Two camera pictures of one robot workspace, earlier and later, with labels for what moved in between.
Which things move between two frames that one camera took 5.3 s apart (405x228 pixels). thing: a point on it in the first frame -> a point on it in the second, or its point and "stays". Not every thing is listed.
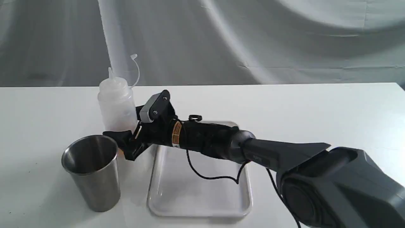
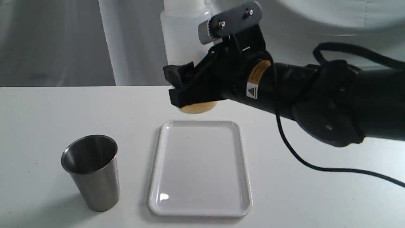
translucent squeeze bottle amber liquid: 115,104 -> 180,19
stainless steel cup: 92,160 stays
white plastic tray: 175,190 stays
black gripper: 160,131 -> 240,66
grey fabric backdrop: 45,43 stays
